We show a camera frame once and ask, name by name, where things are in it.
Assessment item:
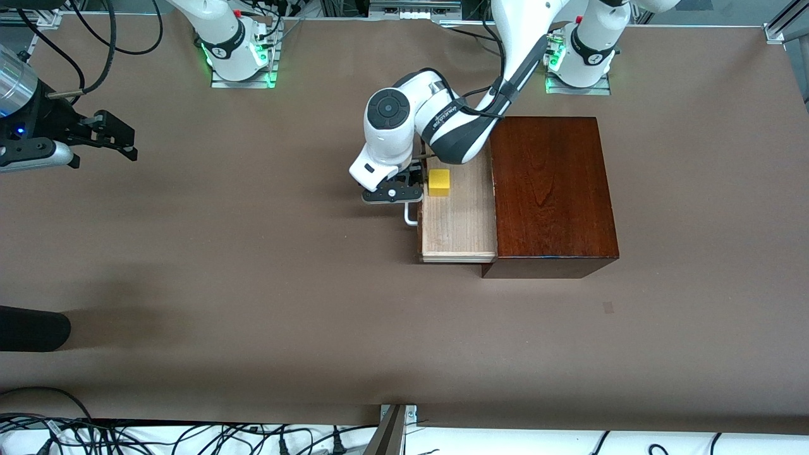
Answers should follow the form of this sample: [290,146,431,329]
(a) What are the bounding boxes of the dark brown wooden cabinet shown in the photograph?
[482,116,620,279]

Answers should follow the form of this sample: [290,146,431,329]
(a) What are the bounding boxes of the black round-ended cylinder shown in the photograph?
[0,306,71,352]

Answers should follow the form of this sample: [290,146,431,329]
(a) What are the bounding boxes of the black looped cable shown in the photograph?
[16,9,87,90]

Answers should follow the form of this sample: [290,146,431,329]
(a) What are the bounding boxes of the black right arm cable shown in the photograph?
[49,0,119,102]

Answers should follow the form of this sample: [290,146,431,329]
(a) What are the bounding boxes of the aluminium frame rail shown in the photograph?
[0,13,64,30]
[763,0,809,45]

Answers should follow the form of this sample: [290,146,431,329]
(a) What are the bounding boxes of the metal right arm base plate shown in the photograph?
[210,28,283,90]

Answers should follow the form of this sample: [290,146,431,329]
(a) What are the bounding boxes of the thin black cable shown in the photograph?
[442,25,503,46]

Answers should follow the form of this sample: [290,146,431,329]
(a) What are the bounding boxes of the metal rail with sockets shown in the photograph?
[368,0,462,21]

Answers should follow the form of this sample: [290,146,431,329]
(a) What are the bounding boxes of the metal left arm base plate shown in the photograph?
[545,73,612,96]

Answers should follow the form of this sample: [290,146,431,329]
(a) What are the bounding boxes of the black floor cable arc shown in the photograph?
[0,387,94,423]

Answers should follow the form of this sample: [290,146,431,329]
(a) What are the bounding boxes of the grey metal bracket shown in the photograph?
[363,404,418,455]

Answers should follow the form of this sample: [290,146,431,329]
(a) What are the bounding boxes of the tangled black cables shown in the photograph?
[0,414,380,455]

